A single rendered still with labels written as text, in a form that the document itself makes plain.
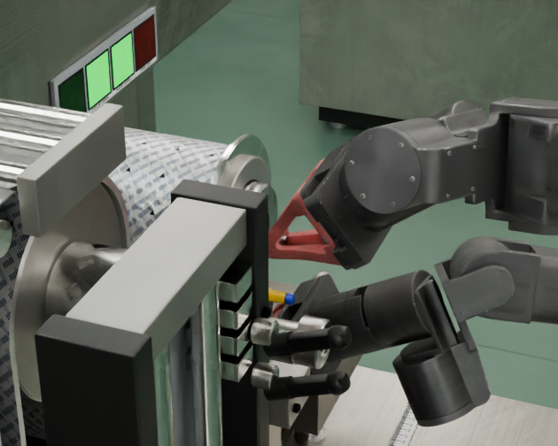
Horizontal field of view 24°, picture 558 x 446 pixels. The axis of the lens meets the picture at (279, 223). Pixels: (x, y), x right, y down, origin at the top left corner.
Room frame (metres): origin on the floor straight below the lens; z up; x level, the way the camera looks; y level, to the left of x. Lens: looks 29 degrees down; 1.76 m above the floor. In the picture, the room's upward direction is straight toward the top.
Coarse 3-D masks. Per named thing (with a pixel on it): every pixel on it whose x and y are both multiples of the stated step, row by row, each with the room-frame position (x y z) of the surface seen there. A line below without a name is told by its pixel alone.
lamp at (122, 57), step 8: (128, 40) 1.43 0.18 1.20; (112, 48) 1.39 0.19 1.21; (120, 48) 1.41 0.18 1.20; (128, 48) 1.43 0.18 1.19; (112, 56) 1.39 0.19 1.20; (120, 56) 1.41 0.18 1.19; (128, 56) 1.42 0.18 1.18; (112, 64) 1.39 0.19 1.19; (120, 64) 1.40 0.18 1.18; (128, 64) 1.42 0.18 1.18; (120, 72) 1.40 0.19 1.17; (128, 72) 1.42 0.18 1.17; (120, 80) 1.40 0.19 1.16
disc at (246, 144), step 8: (240, 136) 0.92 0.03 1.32; (248, 136) 0.92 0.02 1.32; (256, 136) 0.94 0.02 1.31; (232, 144) 0.90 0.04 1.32; (240, 144) 0.91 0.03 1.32; (248, 144) 0.92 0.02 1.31; (256, 144) 0.94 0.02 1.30; (224, 152) 0.89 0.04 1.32; (232, 152) 0.89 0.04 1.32; (240, 152) 0.91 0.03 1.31; (248, 152) 0.92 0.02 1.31; (256, 152) 0.94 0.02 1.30; (264, 152) 0.96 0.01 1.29; (224, 160) 0.88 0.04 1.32; (232, 160) 0.89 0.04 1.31; (264, 160) 0.96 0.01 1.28; (216, 168) 0.87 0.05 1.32; (224, 168) 0.88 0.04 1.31; (232, 168) 0.89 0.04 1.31; (216, 176) 0.87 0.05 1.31; (224, 176) 0.88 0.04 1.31; (216, 184) 0.86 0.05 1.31
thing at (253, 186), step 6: (246, 186) 0.90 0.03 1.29; (252, 186) 0.90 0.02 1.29; (258, 186) 0.90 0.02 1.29; (264, 186) 0.90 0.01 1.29; (270, 186) 0.92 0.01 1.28; (264, 192) 0.90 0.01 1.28; (270, 192) 0.91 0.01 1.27; (270, 198) 0.91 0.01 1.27; (276, 198) 0.93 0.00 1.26; (270, 204) 0.91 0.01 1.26; (276, 204) 0.93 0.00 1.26; (270, 210) 0.91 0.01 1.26; (276, 210) 0.93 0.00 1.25; (270, 216) 0.91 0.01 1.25; (276, 216) 0.93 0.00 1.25; (270, 222) 0.91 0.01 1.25; (270, 228) 0.91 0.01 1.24
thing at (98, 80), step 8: (104, 56) 1.37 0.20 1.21; (96, 64) 1.35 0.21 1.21; (104, 64) 1.37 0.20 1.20; (88, 72) 1.33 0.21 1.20; (96, 72) 1.35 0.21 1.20; (104, 72) 1.37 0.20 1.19; (88, 80) 1.33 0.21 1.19; (96, 80) 1.35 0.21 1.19; (104, 80) 1.36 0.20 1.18; (96, 88) 1.35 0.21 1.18; (104, 88) 1.36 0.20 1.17; (96, 96) 1.34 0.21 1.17
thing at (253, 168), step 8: (240, 160) 0.91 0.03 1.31; (248, 160) 0.91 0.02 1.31; (256, 160) 0.92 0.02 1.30; (240, 168) 0.89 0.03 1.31; (248, 168) 0.91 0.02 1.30; (256, 168) 0.92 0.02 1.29; (264, 168) 0.94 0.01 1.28; (232, 176) 0.88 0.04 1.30; (240, 176) 0.89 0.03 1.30; (248, 176) 0.91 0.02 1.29; (256, 176) 0.92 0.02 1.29; (264, 176) 0.94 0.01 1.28; (224, 184) 0.88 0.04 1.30; (232, 184) 0.88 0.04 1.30; (240, 184) 0.89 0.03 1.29
